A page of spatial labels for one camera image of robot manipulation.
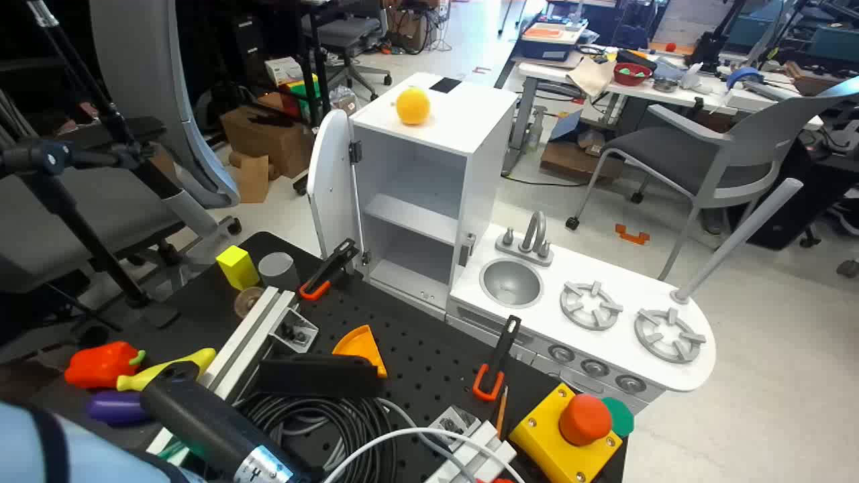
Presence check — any yellow toy banana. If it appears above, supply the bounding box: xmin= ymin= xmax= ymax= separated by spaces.
xmin=115 ymin=347 xmax=218 ymax=392

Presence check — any small black phone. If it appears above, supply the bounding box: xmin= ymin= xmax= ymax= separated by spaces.
xmin=430 ymin=79 xmax=463 ymax=94

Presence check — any cluttered white desk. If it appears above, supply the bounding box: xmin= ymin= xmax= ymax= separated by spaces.
xmin=503 ymin=55 xmax=802 ymax=174

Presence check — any aluminium extrusion rail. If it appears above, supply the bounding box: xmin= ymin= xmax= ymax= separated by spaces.
xmin=144 ymin=286 xmax=298 ymax=460

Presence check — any red bowl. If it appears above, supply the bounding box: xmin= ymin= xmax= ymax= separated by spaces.
xmin=616 ymin=63 xmax=653 ymax=87

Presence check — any left orange black clamp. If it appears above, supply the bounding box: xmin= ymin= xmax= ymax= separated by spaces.
xmin=298 ymin=239 xmax=357 ymax=304

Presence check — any black coiled cable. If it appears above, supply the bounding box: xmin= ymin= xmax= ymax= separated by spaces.
xmin=233 ymin=392 xmax=409 ymax=483

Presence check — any yellow plastic block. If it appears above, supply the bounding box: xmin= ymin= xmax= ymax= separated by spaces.
xmin=216 ymin=245 xmax=260 ymax=290

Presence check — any purple toy eggplant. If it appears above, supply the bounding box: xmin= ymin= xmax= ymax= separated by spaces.
xmin=87 ymin=392 xmax=147 ymax=426

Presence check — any black foam block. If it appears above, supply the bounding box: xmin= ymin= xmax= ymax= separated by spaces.
xmin=255 ymin=354 xmax=385 ymax=401

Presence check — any white toy kitchen cupboard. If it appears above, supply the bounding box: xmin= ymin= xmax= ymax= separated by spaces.
xmin=347 ymin=70 xmax=719 ymax=417

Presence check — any grey toy faucet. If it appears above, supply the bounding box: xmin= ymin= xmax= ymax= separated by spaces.
xmin=493 ymin=213 xmax=553 ymax=267

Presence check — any orange toy pepper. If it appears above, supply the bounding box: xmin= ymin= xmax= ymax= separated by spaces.
xmin=64 ymin=341 xmax=144 ymax=389

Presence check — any right orange black clamp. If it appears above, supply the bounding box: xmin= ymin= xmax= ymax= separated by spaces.
xmin=473 ymin=314 xmax=520 ymax=402

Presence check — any white cable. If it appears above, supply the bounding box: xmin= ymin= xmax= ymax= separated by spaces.
xmin=319 ymin=398 xmax=528 ymax=483

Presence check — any orange plastic funnel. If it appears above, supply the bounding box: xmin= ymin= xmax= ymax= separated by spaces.
xmin=332 ymin=324 xmax=390 ymax=379

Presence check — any right grey stove burner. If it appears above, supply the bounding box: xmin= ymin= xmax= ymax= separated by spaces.
xmin=633 ymin=310 xmax=706 ymax=366

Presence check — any silver toy sink bowl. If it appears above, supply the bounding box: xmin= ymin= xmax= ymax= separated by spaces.
xmin=481 ymin=260 xmax=542 ymax=306

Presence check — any black camera tripod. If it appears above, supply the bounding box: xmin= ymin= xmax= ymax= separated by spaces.
xmin=0 ymin=0 xmax=245 ymax=312

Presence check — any left grey stove burner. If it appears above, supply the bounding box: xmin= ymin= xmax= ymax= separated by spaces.
xmin=558 ymin=283 xmax=622 ymax=334

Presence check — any grey cylinder cup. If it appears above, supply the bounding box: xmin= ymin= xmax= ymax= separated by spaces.
xmin=257 ymin=253 xmax=298 ymax=290

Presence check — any yellow emergency stop box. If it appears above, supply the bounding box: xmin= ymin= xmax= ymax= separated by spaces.
xmin=511 ymin=383 xmax=622 ymax=483

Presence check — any grey stove burner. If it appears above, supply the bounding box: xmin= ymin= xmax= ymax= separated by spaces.
xmin=558 ymin=283 xmax=622 ymax=334
xmin=633 ymin=310 xmax=706 ymax=366

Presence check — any cardboard box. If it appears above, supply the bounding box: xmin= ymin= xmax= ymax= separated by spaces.
xmin=221 ymin=104 xmax=312 ymax=177

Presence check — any white cupboard door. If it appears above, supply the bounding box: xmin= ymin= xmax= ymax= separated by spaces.
xmin=307 ymin=111 xmax=357 ymax=256

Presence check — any yellow toy lemon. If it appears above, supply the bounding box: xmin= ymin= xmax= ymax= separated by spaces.
xmin=394 ymin=87 xmax=430 ymax=127

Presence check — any black office chair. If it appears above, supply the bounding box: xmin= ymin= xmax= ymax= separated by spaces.
xmin=303 ymin=0 xmax=390 ymax=100

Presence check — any orange black clamp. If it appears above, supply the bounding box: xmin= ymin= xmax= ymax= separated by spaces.
xmin=473 ymin=314 xmax=520 ymax=402
xmin=298 ymin=239 xmax=357 ymax=304

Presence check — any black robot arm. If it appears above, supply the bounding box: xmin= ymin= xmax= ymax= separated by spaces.
xmin=143 ymin=363 xmax=312 ymax=483

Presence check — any grey office chair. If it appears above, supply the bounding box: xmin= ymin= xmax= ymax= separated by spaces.
xmin=566 ymin=79 xmax=859 ymax=279

